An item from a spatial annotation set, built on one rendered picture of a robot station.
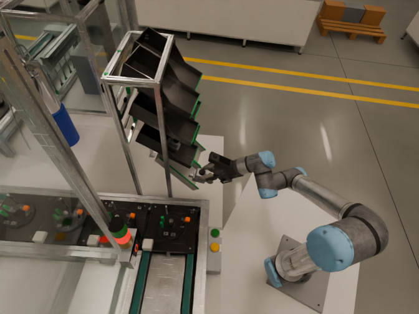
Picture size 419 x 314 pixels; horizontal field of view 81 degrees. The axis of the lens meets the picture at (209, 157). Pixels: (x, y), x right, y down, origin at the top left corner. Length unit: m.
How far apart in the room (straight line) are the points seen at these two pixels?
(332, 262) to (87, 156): 1.49
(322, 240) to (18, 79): 0.73
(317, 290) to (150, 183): 1.04
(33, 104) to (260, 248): 1.19
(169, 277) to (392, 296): 1.94
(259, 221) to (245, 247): 0.17
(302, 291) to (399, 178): 2.35
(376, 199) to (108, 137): 2.64
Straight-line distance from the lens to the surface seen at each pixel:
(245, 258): 1.36
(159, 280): 1.26
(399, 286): 2.77
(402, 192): 3.34
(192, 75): 1.13
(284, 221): 1.49
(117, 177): 1.60
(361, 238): 0.78
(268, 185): 1.03
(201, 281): 1.20
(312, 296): 1.39
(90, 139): 1.87
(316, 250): 0.79
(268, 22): 4.66
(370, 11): 6.45
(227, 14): 4.62
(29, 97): 0.47
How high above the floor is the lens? 2.14
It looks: 51 degrees down
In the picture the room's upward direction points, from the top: 6 degrees clockwise
